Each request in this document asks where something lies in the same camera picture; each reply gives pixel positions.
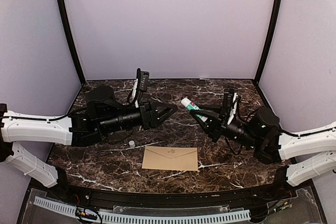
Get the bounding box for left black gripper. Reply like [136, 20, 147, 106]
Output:
[100, 99, 179, 135]

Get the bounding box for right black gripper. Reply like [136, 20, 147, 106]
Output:
[190, 104, 260, 150]

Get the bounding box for green white glue stick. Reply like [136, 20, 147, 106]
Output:
[181, 98, 208, 122]

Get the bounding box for brown kraft paper envelope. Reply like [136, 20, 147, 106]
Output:
[142, 146, 198, 171]

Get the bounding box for white glue stick cap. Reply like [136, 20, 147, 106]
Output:
[129, 141, 135, 148]

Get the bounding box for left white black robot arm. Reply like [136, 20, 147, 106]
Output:
[1, 86, 177, 201]

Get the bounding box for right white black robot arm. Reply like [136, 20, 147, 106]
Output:
[190, 106, 335, 200]

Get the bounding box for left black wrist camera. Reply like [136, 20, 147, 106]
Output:
[127, 68, 150, 107]

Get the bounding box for black curved front rail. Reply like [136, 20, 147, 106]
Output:
[24, 179, 315, 209]

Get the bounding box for white slotted cable duct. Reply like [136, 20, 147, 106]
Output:
[33, 196, 251, 223]

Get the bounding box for right black frame post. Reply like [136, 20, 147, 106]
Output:
[254, 0, 281, 87]

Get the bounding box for black frame post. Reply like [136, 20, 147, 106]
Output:
[254, 0, 281, 87]
[57, 0, 86, 86]

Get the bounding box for left black frame post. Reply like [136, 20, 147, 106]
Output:
[57, 0, 86, 86]

